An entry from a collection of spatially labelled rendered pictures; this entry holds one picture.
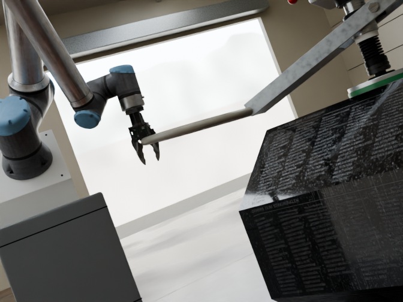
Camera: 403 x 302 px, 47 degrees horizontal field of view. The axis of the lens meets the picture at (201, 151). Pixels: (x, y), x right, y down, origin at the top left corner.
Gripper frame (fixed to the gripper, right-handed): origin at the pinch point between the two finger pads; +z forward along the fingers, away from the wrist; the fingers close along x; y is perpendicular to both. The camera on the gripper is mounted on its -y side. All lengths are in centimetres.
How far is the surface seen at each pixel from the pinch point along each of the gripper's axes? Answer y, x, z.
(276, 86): 22, 50, -11
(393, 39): -708, 397, -70
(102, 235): 7.7, -24.5, 21.0
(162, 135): 20.1, 9.2, -6.8
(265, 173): 8.6, 39.1, 16.9
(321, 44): 31, 66, -18
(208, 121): 24.2, 25.2, -6.5
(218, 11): -704, 102, -220
